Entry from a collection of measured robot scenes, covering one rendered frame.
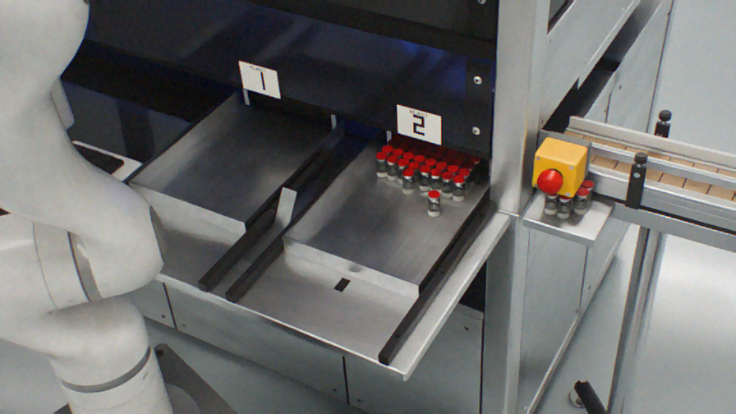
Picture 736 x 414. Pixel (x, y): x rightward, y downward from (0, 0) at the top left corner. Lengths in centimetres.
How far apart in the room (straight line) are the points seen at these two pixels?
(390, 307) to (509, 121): 36
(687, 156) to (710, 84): 196
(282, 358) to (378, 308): 92
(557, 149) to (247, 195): 57
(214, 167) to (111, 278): 73
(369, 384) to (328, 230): 70
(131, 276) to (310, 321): 44
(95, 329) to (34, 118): 36
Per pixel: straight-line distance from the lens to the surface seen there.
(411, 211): 161
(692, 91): 360
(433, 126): 157
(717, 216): 162
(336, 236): 157
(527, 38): 141
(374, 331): 142
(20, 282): 108
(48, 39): 81
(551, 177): 149
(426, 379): 207
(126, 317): 119
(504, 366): 191
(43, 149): 92
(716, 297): 279
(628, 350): 196
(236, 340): 242
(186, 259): 159
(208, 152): 181
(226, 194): 170
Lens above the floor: 194
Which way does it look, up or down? 41 degrees down
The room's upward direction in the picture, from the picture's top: 4 degrees counter-clockwise
